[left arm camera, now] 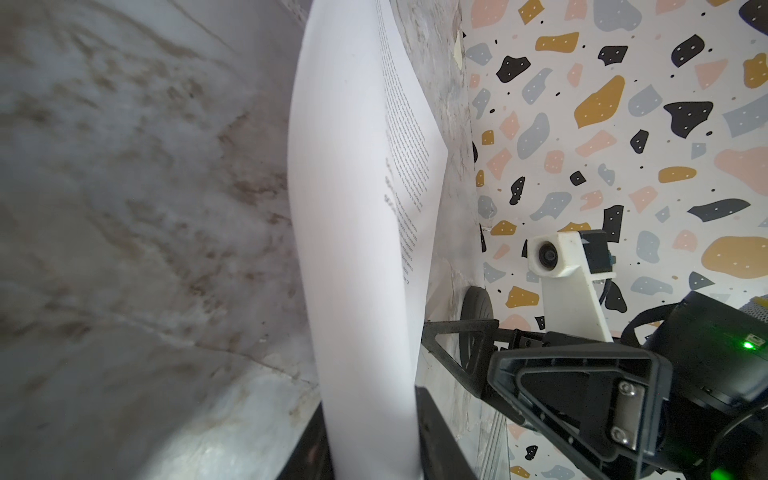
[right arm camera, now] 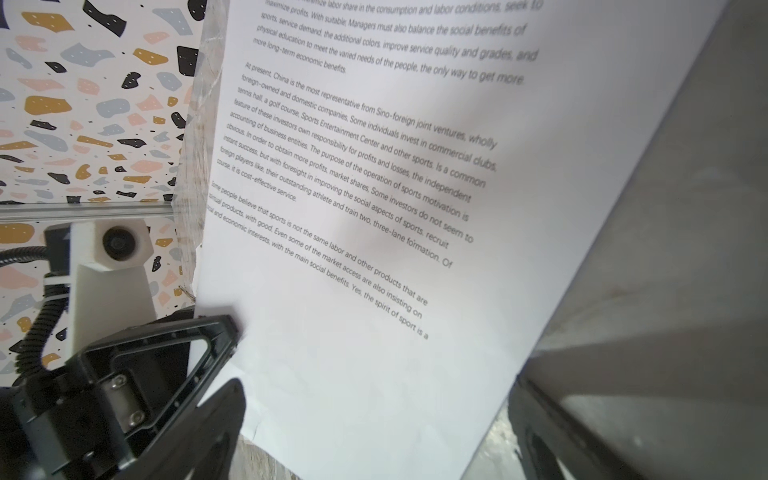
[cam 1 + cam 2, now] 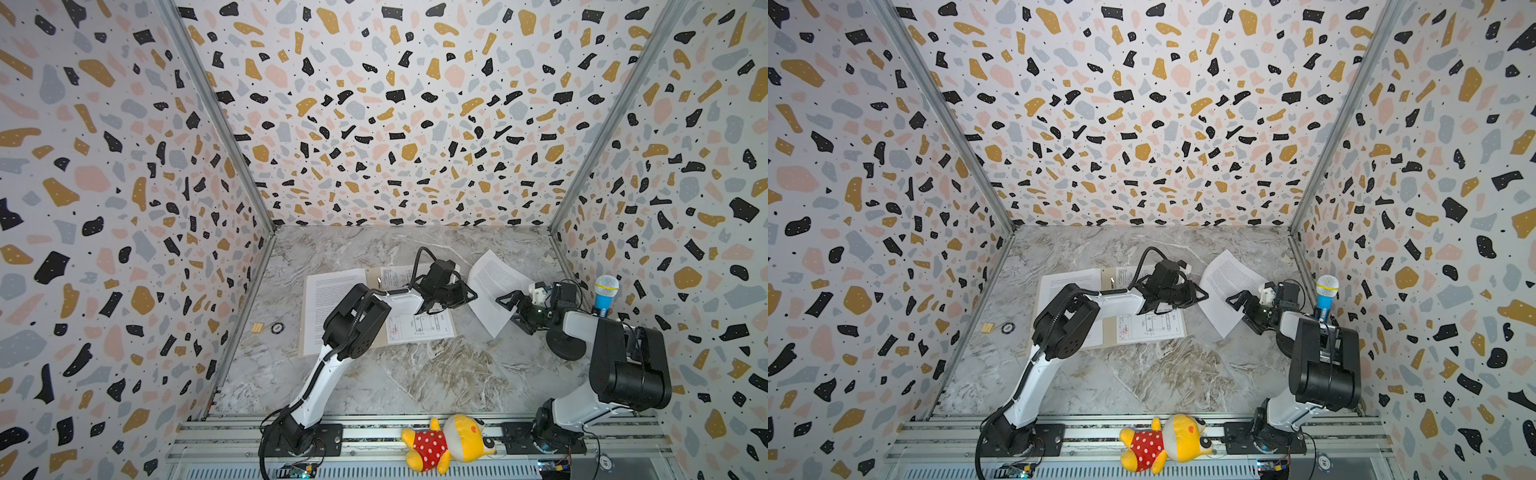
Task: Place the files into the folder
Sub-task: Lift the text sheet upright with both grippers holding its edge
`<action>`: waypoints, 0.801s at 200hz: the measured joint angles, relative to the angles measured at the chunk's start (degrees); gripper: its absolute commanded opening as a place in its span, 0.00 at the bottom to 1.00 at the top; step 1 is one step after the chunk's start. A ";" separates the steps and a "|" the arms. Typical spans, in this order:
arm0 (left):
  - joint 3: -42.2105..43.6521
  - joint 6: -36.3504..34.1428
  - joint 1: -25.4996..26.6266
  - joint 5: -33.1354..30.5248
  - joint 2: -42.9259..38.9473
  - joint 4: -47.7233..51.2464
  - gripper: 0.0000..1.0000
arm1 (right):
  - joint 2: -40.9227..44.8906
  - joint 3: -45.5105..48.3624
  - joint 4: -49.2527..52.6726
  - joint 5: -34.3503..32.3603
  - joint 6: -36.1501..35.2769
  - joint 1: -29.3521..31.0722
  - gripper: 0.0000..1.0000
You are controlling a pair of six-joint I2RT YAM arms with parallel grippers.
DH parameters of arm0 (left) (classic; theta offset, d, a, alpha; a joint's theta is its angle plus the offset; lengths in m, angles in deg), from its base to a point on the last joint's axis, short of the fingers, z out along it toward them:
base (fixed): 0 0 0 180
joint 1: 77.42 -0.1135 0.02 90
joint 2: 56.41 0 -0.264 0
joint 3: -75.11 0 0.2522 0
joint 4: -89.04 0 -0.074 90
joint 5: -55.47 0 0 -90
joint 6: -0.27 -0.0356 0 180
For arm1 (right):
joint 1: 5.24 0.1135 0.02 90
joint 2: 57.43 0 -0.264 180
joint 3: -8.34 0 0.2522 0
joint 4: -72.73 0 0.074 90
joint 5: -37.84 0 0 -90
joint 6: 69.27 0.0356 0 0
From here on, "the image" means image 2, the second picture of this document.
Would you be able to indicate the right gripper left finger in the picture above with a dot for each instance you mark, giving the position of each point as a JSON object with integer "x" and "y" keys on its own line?
{"x": 201, "y": 446}

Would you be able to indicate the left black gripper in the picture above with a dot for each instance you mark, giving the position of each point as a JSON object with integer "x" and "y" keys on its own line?
{"x": 114, "y": 400}

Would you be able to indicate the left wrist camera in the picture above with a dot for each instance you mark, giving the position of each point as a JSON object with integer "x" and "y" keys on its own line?
{"x": 102, "y": 264}

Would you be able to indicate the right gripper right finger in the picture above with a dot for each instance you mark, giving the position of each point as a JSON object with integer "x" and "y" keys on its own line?
{"x": 553, "y": 443}

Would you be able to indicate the beige manila folder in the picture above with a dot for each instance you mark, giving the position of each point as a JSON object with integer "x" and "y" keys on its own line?
{"x": 659, "y": 346}

